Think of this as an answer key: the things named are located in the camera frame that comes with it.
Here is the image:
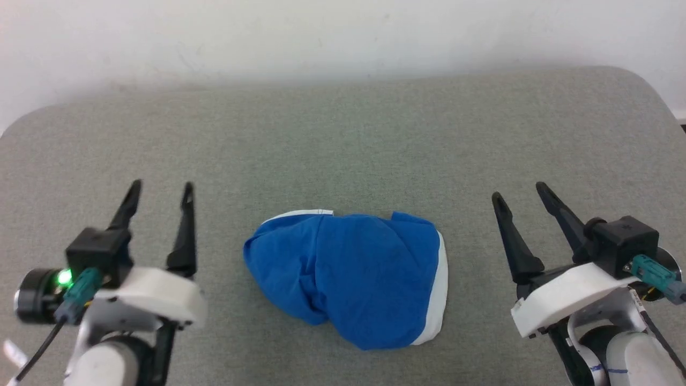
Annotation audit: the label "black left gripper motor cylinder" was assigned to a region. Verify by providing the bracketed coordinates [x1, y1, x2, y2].
[14, 267, 73, 324]

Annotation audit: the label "camera cable teal plug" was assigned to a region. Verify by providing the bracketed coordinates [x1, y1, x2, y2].
[624, 254, 686, 370]
[12, 267, 103, 384]

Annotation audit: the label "right camera cable teal plug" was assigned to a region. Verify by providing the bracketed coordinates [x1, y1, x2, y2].
[624, 254, 686, 370]

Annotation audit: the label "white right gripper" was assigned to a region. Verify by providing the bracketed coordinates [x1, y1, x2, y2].
[491, 181, 652, 339]

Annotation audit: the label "left camera cable teal plug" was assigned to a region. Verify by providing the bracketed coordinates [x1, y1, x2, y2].
[12, 267, 103, 384]

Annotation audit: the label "white cable label tag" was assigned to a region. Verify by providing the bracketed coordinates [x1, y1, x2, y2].
[2, 339, 28, 384]

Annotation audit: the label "blue shorts with white trim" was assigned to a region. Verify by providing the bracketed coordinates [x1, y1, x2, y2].
[243, 209, 449, 351]

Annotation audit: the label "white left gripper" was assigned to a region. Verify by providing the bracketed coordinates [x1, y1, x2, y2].
[80, 180, 208, 344]

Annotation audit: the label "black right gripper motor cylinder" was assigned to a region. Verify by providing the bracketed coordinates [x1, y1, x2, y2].
[635, 247, 683, 301]

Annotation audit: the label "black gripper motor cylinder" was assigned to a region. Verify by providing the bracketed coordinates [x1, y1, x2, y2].
[14, 267, 73, 324]
[635, 247, 683, 301]

